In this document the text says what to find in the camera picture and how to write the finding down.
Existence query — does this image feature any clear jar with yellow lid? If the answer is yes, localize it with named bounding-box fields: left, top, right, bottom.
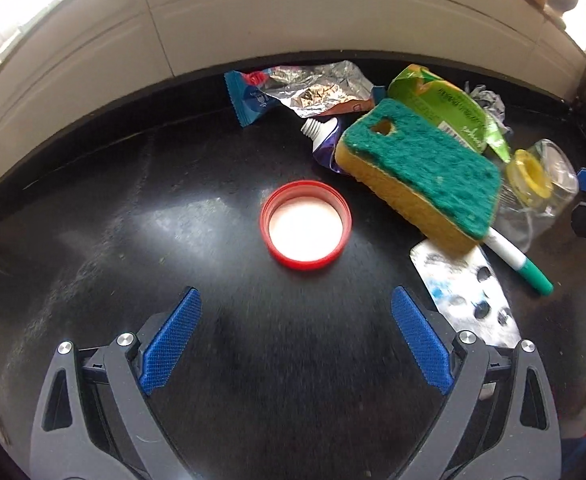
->
left=495, top=139, right=580, bottom=253

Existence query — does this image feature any purple squeezed tube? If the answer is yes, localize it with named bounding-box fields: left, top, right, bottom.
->
left=301, top=116, right=361, bottom=176

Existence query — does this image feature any green and white marker pen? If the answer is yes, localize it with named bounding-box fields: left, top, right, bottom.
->
left=484, top=227, right=555, bottom=296

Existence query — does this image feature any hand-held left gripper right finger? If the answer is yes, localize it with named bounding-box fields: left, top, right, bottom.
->
left=390, top=285, right=562, bottom=480

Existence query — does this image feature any green crushed carton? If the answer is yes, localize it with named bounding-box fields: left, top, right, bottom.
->
left=388, top=64, right=512, bottom=162

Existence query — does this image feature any green and yellow sponge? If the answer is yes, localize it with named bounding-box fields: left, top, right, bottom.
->
left=335, top=98, right=504, bottom=254

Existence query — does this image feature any silver blister pack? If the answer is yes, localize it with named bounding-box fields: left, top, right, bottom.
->
left=409, top=240, right=522, bottom=348

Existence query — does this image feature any blue and silver snack wrapper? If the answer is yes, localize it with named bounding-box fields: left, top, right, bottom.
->
left=224, top=60, right=378, bottom=128

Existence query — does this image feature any crumpled silver foil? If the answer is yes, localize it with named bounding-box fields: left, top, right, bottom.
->
left=465, top=82, right=516, bottom=136

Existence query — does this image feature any red plastic lid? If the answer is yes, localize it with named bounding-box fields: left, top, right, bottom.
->
left=259, top=180, right=352, bottom=272

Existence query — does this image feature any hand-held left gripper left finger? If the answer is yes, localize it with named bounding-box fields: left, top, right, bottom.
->
left=32, top=287, right=204, bottom=480

